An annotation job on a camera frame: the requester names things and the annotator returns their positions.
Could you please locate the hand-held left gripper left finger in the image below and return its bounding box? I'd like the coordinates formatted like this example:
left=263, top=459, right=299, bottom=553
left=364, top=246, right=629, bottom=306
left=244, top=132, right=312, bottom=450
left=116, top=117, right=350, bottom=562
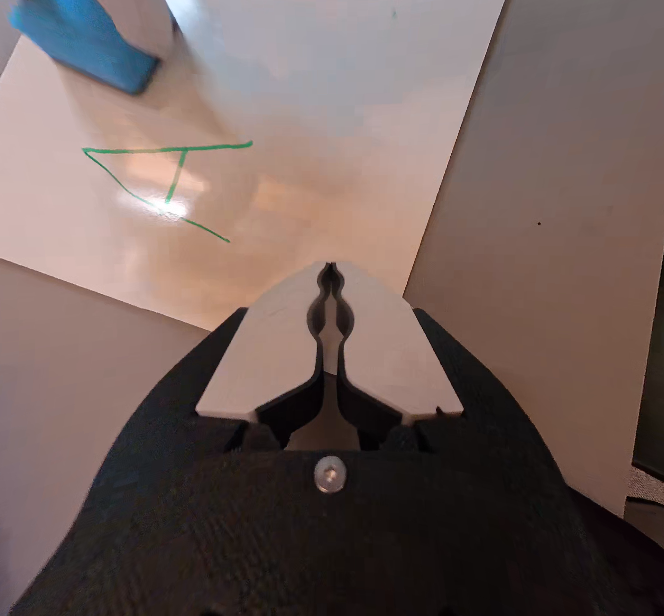
left=195, top=261, right=331, bottom=449

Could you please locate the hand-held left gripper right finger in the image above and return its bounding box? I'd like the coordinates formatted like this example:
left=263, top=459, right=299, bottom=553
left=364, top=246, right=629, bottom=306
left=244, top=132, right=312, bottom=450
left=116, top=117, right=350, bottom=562
left=331, top=261, right=464, bottom=450

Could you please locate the person's green sweatshirt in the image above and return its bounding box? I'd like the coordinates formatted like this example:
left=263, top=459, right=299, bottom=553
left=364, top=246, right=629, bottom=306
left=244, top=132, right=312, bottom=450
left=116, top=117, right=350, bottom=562
left=631, top=258, right=664, bottom=477

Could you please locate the blue foam eraser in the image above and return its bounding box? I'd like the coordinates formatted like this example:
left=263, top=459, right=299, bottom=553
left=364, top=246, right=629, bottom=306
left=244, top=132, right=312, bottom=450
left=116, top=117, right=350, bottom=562
left=8, top=0, right=160, bottom=96

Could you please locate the small white whiteboard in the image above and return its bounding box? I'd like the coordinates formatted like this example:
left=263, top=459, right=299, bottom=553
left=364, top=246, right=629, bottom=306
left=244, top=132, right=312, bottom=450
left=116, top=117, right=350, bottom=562
left=0, top=0, right=525, bottom=374

